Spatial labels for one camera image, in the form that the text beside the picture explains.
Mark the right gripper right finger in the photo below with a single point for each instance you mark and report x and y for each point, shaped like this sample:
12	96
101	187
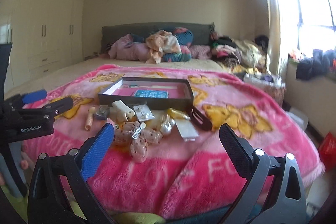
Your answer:
273	192

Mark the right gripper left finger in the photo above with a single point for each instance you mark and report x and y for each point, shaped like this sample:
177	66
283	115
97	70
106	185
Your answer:
48	202

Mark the orange spiral hair clip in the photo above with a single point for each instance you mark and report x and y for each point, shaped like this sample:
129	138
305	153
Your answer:
90	118

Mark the white plastic claw clip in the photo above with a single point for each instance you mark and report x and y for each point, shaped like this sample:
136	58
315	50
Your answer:
123	112

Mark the small bagged earrings card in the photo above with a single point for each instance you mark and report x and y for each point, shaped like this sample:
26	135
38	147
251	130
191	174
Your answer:
143	113

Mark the pearl bead hair accessory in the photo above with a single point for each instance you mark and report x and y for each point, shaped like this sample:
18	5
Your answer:
162	122

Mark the bagged yellow hoop earrings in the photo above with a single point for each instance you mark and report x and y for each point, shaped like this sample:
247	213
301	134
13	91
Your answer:
177	114

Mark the red ball earrings card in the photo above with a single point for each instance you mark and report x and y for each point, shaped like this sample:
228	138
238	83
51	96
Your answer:
186	129

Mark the person's left hand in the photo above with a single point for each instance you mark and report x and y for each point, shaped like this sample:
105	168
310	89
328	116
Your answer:
23	162

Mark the beige bed sheet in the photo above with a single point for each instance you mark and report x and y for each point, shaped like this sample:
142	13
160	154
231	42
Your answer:
62	76

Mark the red plastic bag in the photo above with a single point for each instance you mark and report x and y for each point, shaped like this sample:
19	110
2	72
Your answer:
327	151

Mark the cream built-in wardrobe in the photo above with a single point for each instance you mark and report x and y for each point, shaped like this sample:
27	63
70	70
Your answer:
46	36

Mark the pink quilted garment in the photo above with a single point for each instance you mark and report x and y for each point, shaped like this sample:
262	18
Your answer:
129	47

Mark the floral laundry basket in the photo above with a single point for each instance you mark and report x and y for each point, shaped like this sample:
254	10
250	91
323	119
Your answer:
270	84

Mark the pink bear fleece blanket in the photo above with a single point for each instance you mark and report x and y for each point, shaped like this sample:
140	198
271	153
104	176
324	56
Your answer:
178	178

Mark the dark clothes on windowsill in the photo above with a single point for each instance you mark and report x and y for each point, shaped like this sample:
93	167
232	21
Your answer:
320	64

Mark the dark cardboard tray box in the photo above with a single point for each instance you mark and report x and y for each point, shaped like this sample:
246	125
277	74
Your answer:
153	103

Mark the orange floral cloth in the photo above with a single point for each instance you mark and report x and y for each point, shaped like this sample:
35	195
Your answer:
159	44

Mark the pile of clothes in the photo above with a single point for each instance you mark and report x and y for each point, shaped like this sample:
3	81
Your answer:
240	55

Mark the dark blue floral pillow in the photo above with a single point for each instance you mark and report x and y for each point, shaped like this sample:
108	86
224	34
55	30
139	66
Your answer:
185	38

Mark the dark green headboard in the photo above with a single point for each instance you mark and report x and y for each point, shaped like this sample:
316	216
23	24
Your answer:
111	34

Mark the cream window curtain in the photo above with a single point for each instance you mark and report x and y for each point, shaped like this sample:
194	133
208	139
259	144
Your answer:
283	34

